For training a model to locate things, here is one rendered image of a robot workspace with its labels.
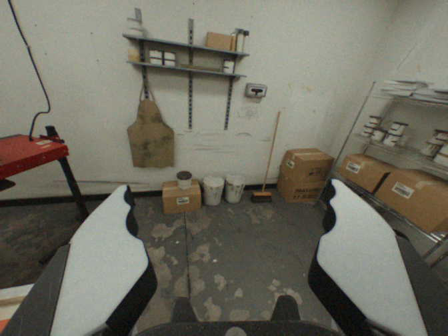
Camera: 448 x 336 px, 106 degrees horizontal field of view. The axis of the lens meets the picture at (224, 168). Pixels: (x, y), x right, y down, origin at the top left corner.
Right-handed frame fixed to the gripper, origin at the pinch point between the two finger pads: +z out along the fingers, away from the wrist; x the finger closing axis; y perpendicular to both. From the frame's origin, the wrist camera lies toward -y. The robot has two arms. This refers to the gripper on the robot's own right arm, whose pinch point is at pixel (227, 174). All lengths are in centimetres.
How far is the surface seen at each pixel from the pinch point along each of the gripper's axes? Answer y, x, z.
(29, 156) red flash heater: 39, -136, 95
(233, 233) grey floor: 170, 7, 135
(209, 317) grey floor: 167, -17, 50
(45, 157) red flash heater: 43, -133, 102
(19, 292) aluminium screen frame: 59, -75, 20
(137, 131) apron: 49, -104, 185
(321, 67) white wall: -10, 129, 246
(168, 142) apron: 68, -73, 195
